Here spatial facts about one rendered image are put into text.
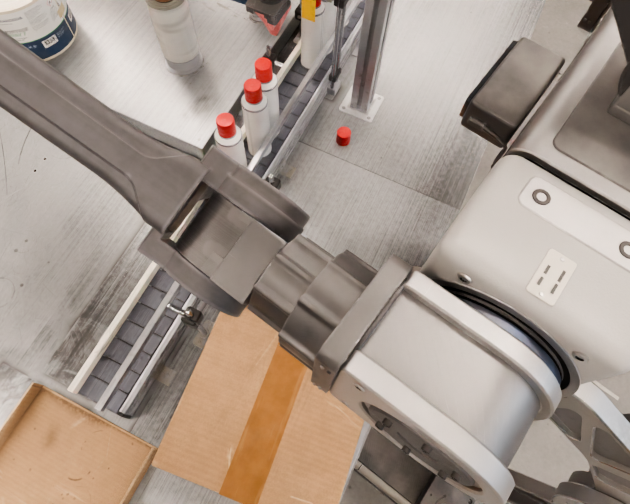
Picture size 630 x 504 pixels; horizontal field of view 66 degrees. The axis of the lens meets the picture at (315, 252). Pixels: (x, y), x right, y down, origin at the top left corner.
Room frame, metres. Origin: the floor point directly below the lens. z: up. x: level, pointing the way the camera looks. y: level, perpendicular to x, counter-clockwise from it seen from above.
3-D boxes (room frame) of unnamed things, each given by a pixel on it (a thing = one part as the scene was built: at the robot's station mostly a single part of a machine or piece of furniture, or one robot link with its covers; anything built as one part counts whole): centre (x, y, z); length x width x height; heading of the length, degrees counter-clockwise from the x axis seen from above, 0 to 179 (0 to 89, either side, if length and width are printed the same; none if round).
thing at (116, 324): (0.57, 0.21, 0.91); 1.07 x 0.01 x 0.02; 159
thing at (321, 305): (0.10, -0.01, 1.45); 0.09 x 0.08 x 0.12; 147
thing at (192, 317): (0.22, 0.23, 0.91); 0.07 x 0.03 x 0.16; 69
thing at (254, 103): (0.62, 0.14, 0.98); 0.05 x 0.05 x 0.20
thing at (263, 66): (0.68, 0.13, 0.98); 0.05 x 0.05 x 0.20
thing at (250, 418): (0.09, 0.03, 0.99); 0.30 x 0.24 x 0.27; 165
